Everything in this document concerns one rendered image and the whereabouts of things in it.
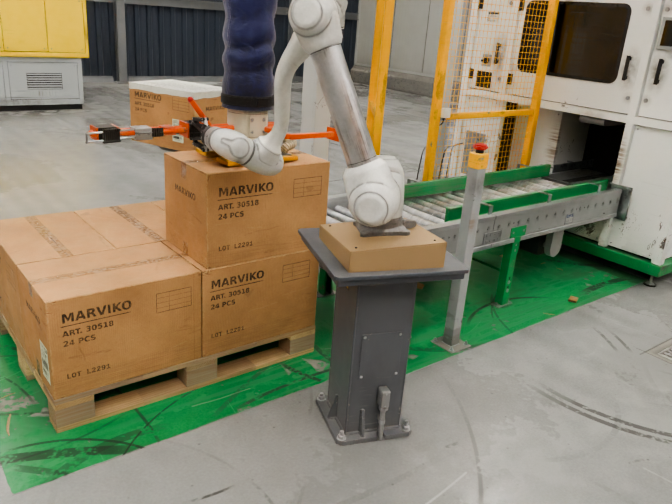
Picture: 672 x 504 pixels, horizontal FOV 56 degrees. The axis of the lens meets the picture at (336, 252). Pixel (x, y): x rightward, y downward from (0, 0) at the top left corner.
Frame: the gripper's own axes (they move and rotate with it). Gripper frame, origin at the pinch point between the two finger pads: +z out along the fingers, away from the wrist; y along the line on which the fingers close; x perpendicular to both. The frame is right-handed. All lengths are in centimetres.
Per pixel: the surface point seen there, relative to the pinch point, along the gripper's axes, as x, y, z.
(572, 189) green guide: 253, 47, -20
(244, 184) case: 14.3, 19.8, -19.0
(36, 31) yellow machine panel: 117, -4, 722
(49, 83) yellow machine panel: 130, 65, 727
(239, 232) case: 12.4, 39.9, -18.8
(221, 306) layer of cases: 4, 72, -19
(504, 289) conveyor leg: 183, 97, -31
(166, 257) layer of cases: -11, 54, 1
